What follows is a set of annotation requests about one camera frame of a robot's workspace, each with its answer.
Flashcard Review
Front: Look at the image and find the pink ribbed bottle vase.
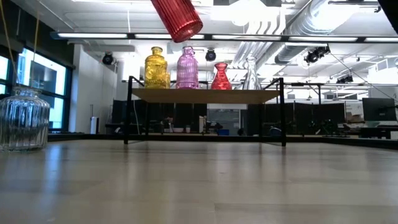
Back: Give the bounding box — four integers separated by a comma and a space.
175, 45, 200, 90

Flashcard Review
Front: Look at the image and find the black room divider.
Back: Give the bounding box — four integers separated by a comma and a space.
247, 102, 346, 134
111, 99, 208, 134

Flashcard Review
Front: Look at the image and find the red bulbous glass vase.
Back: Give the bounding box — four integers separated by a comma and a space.
210, 62, 233, 91

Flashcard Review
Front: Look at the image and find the clear ribbed jar vase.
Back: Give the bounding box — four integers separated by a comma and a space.
0, 86, 51, 152

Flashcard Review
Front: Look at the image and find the silver ventilation duct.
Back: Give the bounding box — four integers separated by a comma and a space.
275, 0, 379, 65

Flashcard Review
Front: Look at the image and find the long ceiling light strip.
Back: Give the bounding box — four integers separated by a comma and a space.
51, 30, 398, 44

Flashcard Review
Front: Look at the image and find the tall clear faceted vase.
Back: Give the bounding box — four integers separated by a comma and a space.
242, 56, 262, 91

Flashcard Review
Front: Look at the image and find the black track lamp cluster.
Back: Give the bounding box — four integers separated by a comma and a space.
303, 45, 331, 65

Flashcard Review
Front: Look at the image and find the yellow glass jar vase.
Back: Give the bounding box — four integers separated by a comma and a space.
144, 46, 169, 90

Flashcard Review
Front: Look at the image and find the black monitor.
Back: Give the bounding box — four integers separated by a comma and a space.
362, 97, 398, 122

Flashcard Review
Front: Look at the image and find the white cylinder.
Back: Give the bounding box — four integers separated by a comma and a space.
90, 116, 100, 135

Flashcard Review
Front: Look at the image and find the wooden shelf with black frame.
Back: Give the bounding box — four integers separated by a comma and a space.
123, 75, 287, 147

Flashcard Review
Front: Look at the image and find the red ribbed bottle vase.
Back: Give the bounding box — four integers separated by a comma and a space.
150, 0, 204, 44

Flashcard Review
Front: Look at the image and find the large window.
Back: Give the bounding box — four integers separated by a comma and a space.
0, 46, 68, 130

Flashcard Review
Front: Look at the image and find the black aluminium table frame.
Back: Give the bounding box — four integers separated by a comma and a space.
46, 133, 398, 150

